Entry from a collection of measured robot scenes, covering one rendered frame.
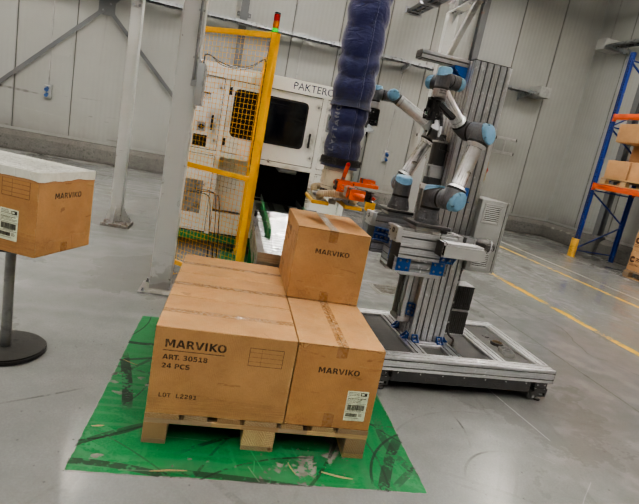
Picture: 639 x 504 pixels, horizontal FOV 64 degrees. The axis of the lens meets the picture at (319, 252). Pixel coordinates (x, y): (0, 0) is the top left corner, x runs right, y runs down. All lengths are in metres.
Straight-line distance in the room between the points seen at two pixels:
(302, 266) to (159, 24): 10.01
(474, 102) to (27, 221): 2.51
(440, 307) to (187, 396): 1.85
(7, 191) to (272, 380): 1.48
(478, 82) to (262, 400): 2.21
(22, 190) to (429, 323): 2.48
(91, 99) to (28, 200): 9.78
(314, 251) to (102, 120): 9.96
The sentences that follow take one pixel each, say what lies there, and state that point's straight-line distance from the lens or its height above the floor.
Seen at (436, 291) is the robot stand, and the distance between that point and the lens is 3.45.
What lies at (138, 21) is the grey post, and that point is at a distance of 6.29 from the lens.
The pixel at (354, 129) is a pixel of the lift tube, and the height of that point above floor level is 1.49.
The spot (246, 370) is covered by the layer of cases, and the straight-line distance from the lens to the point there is 2.28.
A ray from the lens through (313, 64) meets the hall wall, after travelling 12.43.
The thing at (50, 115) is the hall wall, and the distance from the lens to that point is 12.58.
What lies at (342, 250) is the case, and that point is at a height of 0.85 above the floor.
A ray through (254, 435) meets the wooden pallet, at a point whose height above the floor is 0.08.
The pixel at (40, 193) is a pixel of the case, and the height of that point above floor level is 0.93.
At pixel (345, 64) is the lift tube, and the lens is 2.92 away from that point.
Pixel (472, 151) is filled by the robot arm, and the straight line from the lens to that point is 3.08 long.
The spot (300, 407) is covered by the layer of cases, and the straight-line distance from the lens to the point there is 2.38.
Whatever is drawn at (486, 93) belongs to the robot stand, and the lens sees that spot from 3.39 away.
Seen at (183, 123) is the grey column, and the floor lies 1.32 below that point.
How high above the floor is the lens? 1.40
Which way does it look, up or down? 12 degrees down
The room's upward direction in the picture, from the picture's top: 11 degrees clockwise
